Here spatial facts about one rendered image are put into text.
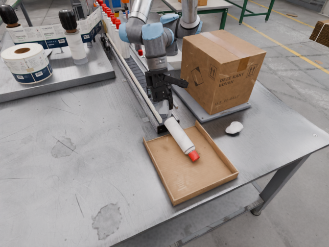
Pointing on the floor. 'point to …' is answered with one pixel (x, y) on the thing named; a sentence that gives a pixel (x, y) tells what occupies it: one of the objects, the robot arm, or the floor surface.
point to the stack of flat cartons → (321, 33)
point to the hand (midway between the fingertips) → (169, 114)
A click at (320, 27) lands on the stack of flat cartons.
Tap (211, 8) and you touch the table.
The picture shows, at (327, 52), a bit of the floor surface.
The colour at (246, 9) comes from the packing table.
